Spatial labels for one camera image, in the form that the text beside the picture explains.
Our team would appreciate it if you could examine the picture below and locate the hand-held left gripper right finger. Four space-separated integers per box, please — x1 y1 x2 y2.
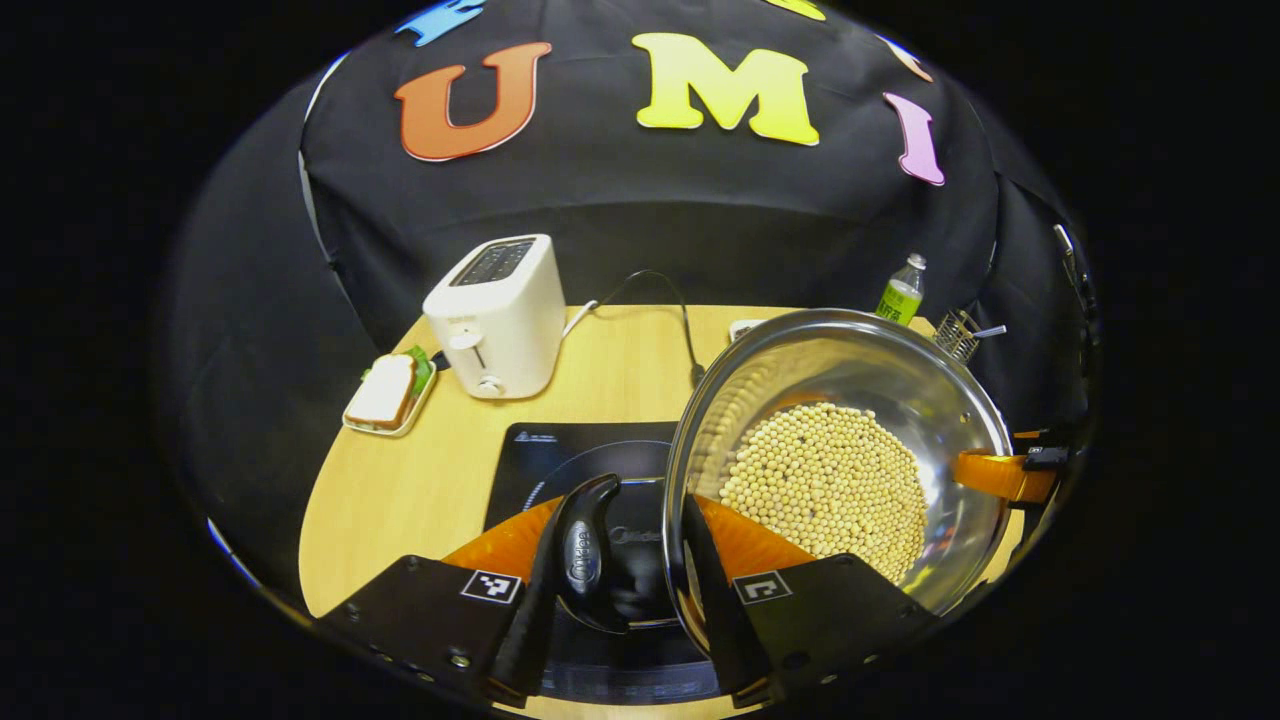
680 494 941 707

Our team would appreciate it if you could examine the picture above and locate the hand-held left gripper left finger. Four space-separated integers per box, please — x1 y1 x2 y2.
315 490 573 707

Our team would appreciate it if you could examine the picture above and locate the white toaster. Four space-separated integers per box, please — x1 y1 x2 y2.
422 234 567 401

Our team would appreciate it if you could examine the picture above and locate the metal wire utensil holder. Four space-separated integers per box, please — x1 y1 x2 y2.
933 308 986 363

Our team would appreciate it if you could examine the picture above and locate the toaster power cable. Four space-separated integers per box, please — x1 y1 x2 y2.
565 270 706 388

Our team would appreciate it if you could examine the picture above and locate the white bread sandwich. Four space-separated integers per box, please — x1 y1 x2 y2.
345 345 436 431

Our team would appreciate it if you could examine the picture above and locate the black induction cooktop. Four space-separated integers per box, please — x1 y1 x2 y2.
483 422 721 706

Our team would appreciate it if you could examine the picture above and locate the green label drink bottle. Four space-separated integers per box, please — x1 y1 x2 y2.
877 253 927 326

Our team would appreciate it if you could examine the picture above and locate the small white plate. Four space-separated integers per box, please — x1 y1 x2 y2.
342 350 439 438

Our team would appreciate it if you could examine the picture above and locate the pile of soybeans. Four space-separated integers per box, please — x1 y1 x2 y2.
718 402 929 586

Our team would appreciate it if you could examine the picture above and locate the stainless steel pot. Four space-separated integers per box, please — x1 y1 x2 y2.
555 308 1016 651

